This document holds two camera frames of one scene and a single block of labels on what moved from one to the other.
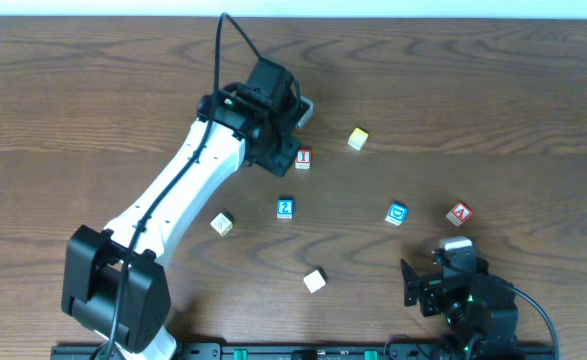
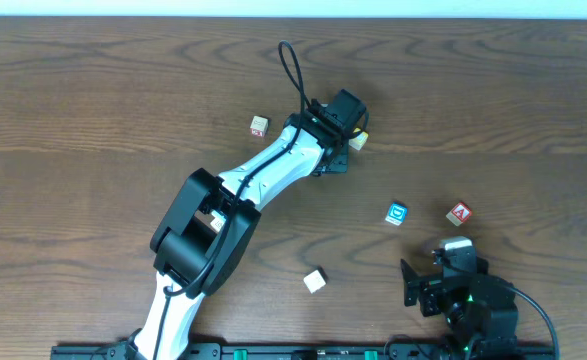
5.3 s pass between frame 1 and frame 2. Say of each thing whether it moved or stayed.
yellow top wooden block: stayed
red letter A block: stayed
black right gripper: stayed
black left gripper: moved
